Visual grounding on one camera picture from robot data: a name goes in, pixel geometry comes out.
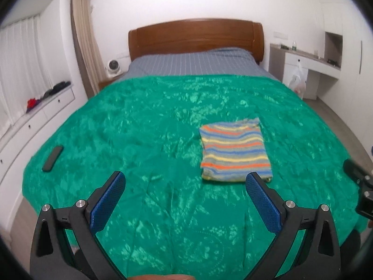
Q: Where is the white plastic bag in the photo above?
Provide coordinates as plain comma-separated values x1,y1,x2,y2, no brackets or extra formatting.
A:
288,61,307,100

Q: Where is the beige curtain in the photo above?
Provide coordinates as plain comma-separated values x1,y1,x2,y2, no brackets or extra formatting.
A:
71,0,101,97

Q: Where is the white sheer curtain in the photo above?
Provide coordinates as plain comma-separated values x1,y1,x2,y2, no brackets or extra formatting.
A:
0,14,56,135

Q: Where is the black remote control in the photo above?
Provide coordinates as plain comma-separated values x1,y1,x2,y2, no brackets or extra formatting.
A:
42,146,64,172

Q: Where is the wooden bed headboard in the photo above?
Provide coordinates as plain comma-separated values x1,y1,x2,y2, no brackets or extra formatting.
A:
128,19,264,65

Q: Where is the white desk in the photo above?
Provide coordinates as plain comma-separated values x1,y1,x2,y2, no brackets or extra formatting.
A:
269,43,341,100

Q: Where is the grey checked bed sheet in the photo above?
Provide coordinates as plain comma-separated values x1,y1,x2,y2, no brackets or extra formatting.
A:
124,47,277,81

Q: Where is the green satin blanket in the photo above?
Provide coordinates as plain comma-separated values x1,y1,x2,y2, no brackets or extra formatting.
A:
22,74,368,280

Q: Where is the white wardrobe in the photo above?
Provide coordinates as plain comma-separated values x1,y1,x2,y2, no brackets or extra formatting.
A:
318,0,373,152

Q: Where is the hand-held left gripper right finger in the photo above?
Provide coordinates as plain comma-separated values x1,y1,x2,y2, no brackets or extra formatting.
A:
245,172,341,280

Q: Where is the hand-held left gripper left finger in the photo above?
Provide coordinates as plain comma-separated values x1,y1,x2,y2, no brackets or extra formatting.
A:
30,171,126,280

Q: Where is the dark clothes pile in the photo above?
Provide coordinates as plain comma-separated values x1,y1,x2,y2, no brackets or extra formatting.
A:
42,81,71,98

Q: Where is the white desk fan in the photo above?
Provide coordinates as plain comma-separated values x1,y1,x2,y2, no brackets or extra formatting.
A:
105,60,118,78

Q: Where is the red cloth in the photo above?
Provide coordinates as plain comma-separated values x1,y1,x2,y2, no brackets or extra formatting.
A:
26,98,41,113

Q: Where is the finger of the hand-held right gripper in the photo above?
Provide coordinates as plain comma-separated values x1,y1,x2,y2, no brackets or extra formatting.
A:
343,159,373,186

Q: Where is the wooden nightstand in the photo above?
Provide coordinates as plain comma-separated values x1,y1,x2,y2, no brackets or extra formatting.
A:
98,72,129,91

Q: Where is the striped knit shirt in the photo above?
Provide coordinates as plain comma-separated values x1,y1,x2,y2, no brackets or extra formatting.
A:
199,117,273,184

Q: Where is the white window bench cabinet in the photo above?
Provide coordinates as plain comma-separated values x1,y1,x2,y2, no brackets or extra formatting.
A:
0,82,76,193

